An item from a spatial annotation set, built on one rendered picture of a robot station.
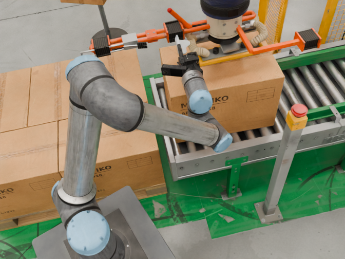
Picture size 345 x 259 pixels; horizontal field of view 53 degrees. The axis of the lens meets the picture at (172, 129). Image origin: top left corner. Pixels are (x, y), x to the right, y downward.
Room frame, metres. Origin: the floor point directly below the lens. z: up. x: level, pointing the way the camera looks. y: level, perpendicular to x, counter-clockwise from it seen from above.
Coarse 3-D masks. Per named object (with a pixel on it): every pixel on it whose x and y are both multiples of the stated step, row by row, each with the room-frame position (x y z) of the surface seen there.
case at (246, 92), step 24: (168, 48) 1.61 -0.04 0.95; (216, 72) 1.36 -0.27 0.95; (240, 72) 1.33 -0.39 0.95; (264, 72) 1.31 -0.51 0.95; (168, 96) 1.31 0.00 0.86; (216, 96) 1.24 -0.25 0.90; (240, 96) 1.25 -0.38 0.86; (264, 96) 1.25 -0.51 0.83; (240, 120) 1.25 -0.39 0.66; (264, 120) 1.26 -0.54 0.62
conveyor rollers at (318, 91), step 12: (336, 60) 1.76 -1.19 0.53; (288, 72) 1.71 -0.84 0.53; (324, 72) 1.64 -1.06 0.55; (336, 72) 1.63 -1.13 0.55; (288, 84) 1.58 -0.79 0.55; (300, 84) 1.56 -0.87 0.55; (312, 84) 1.56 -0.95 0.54; (324, 84) 1.56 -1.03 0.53; (288, 96) 1.49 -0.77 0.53; (324, 96) 1.44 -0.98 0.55; (336, 96) 1.43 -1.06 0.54; (312, 108) 1.36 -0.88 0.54; (276, 120) 1.30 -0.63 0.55; (324, 120) 1.25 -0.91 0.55; (252, 132) 1.23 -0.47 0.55; (264, 132) 1.22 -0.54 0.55; (276, 132) 1.22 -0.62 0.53; (192, 144) 1.20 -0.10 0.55
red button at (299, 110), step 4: (296, 104) 0.99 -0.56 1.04; (300, 104) 0.99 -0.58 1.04; (292, 108) 0.98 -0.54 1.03; (296, 108) 0.97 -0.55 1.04; (300, 108) 0.97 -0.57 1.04; (304, 108) 0.96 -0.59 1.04; (292, 112) 0.96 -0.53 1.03; (296, 112) 0.95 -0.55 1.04; (300, 112) 0.95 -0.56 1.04; (304, 112) 0.94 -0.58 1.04; (296, 116) 0.94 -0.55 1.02; (300, 116) 0.93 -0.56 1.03
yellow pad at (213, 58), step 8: (248, 40) 1.40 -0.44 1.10; (216, 48) 1.33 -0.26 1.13; (240, 48) 1.34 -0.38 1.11; (200, 56) 1.33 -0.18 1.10; (208, 56) 1.31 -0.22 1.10; (216, 56) 1.31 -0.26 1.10; (224, 56) 1.30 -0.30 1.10; (232, 56) 1.30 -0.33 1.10; (240, 56) 1.30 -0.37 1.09; (200, 64) 1.27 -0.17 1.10; (208, 64) 1.28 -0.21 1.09
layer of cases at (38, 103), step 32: (64, 64) 2.09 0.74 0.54; (128, 64) 1.99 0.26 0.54; (0, 96) 1.83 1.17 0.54; (32, 96) 1.79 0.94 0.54; (64, 96) 1.75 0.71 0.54; (0, 128) 1.53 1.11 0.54; (32, 128) 1.49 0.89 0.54; (64, 128) 1.46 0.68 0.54; (0, 160) 1.27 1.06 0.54; (32, 160) 1.24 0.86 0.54; (64, 160) 1.21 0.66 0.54; (128, 160) 1.18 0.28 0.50; (160, 160) 1.20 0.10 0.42; (0, 192) 1.10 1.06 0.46; (32, 192) 1.12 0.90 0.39; (96, 192) 1.15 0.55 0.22
